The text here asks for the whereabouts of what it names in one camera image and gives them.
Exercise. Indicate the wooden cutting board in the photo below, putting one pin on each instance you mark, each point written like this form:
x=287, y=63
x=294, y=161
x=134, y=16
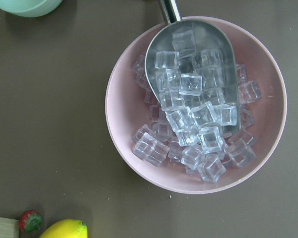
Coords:
x=9, y=228

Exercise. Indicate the yellow lemon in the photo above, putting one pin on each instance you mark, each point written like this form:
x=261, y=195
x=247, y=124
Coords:
x=67, y=228

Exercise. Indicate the steel ice scoop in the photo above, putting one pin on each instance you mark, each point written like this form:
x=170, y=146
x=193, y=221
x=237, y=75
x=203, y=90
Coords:
x=190, y=66

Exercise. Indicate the mint green bowl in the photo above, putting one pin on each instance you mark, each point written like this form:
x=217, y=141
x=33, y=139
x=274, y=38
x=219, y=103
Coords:
x=29, y=8

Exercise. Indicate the pink bowl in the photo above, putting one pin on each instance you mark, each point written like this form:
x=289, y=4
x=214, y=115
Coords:
x=205, y=160

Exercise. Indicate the red strawberry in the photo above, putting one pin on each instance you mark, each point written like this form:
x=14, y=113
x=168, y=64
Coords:
x=29, y=221

